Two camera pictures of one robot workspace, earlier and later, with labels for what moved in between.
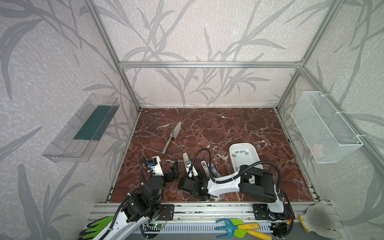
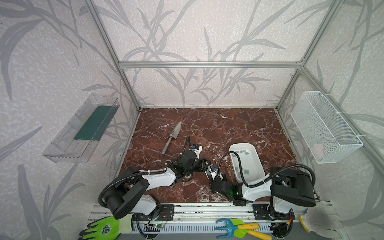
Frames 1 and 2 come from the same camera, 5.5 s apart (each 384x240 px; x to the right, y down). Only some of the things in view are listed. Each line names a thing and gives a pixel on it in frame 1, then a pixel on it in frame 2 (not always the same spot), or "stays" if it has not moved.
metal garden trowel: x=174 y=134 stays
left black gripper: x=169 y=174 to x=201 y=163
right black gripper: x=190 y=181 to x=216 y=179
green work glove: x=96 y=228 stays
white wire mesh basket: x=328 y=137 stays
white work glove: x=322 y=219 stays
